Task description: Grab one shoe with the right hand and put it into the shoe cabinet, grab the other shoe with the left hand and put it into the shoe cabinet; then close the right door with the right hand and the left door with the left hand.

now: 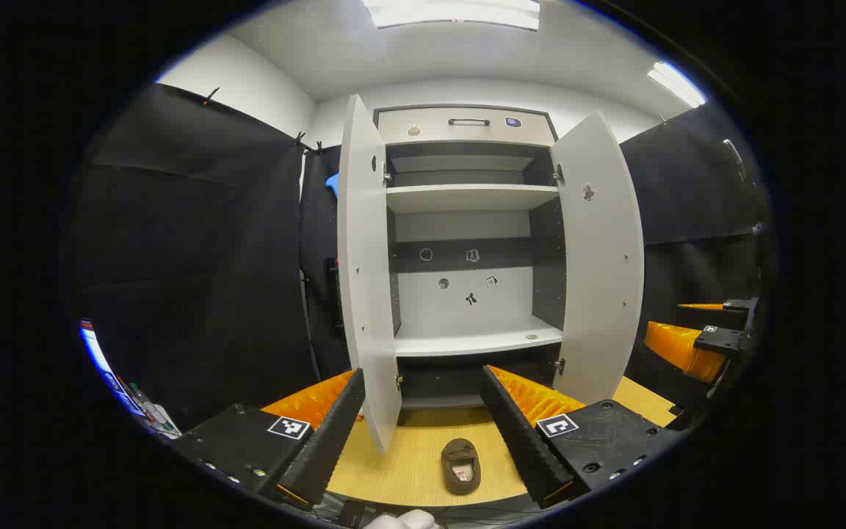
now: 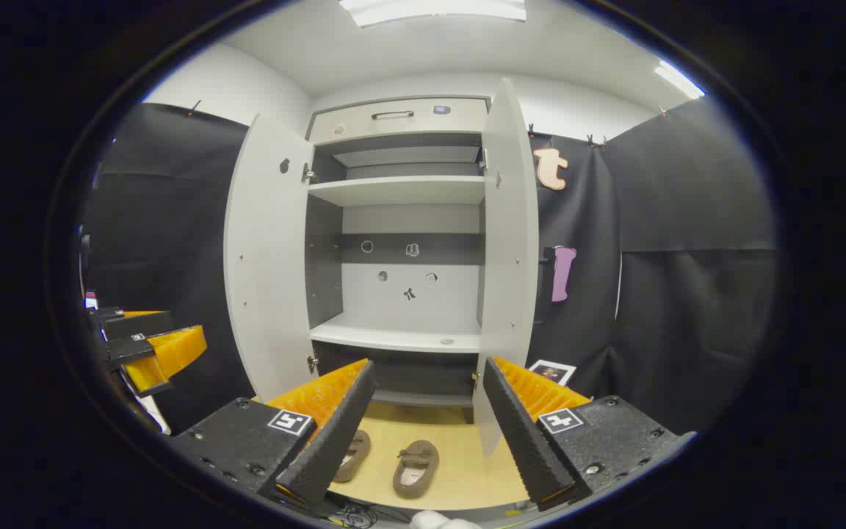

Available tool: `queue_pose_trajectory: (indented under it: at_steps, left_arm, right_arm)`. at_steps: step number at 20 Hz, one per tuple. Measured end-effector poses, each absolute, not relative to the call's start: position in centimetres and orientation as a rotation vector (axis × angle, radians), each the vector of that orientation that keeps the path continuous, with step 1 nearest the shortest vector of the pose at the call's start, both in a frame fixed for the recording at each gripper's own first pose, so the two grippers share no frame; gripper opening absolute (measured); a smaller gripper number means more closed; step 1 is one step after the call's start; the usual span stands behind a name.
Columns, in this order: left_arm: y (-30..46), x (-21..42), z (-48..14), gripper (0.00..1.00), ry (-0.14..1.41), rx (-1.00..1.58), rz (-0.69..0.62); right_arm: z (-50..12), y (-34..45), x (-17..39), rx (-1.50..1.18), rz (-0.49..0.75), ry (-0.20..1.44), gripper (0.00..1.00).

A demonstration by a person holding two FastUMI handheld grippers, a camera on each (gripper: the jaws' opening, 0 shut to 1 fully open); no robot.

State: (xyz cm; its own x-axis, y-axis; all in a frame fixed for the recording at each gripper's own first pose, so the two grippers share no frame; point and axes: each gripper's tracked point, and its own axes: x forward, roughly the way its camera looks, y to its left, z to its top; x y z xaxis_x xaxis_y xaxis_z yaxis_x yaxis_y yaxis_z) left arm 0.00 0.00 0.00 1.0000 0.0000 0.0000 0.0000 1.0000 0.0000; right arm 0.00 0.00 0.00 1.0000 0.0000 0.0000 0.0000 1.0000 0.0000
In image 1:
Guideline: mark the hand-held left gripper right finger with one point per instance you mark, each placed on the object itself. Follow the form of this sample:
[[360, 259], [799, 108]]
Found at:
[[518, 441]]

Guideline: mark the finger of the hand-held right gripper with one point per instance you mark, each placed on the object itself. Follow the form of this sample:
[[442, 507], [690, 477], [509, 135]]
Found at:
[[740, 305], [680, 347]]

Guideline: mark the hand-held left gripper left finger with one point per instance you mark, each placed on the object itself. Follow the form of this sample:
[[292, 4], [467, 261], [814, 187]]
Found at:
[[327, 441]]

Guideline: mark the brown fuzzy shoe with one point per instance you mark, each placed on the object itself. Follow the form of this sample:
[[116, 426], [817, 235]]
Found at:
[[461, 466]]

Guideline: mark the white shoe cabinet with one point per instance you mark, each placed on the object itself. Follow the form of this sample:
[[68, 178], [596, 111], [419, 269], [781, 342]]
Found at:
[[460, 339]]

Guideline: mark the white cabinet drawer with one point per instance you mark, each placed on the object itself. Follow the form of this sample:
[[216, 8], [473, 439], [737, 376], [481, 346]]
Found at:
[[467, 134]]

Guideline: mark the colourful printed board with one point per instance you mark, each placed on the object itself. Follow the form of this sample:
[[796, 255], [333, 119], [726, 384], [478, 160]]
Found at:
[[111, 378]]

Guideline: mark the ceiling light panel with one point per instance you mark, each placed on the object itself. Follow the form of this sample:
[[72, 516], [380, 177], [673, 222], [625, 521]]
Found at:
[[676, 83], [452, 13]]

